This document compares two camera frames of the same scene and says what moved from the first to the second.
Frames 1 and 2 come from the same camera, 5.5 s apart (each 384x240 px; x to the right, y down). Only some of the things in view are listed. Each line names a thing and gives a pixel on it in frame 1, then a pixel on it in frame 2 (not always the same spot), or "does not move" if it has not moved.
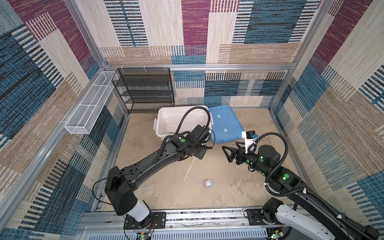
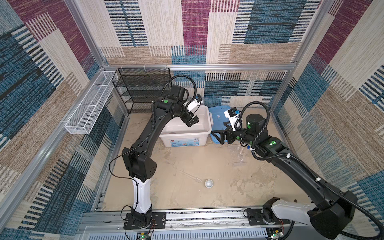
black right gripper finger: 229,158 -> 220,135
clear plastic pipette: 198,180 does not move
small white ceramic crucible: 209,183 does not move
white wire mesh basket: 83,119 does not move
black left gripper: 201,153 -> 186,119
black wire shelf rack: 144,90 does not move
